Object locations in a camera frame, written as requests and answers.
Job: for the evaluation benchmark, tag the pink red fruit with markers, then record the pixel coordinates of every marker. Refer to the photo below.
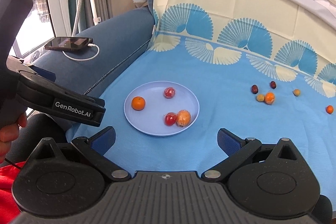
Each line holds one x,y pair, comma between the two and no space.
169,92

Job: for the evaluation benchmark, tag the blue patterned sofa cloth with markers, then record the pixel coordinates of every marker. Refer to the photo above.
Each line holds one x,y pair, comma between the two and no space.
219,49

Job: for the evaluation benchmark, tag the small orange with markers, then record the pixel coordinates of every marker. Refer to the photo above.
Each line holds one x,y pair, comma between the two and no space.
329,109
269,98

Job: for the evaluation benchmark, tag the yellow green small fruit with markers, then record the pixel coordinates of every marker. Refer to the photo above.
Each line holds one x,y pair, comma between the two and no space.
260,97

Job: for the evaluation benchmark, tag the bare orange mandarin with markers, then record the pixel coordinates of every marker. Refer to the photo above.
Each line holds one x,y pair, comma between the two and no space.
138,103

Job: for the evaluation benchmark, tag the shiny red small tomato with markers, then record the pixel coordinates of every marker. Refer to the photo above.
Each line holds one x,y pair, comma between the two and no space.
170,119

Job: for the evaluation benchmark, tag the red garment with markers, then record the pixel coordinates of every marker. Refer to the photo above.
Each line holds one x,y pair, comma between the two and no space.
8,208

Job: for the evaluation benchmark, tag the plastic wrapped orange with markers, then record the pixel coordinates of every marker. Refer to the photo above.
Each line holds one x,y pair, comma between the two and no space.
183,118

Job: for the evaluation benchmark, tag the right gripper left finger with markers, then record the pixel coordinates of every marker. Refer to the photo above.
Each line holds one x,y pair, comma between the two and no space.
94,148

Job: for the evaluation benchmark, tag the blue denim sofa armrest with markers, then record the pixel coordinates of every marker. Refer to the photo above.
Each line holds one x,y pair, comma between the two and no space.
118,42

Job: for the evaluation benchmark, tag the black smartphone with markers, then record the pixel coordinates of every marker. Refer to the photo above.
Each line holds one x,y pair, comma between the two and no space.
67,44

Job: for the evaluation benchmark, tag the person's left hand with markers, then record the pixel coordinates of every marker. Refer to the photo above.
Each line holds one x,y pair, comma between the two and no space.
10,133

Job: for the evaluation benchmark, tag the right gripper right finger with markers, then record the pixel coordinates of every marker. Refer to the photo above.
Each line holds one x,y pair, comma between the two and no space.
239,151

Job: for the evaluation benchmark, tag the dark red jujube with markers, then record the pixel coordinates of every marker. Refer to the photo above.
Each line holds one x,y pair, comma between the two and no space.
254,89
272,84

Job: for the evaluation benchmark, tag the light blue round plate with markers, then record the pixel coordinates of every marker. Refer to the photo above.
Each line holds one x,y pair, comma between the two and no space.
150,120

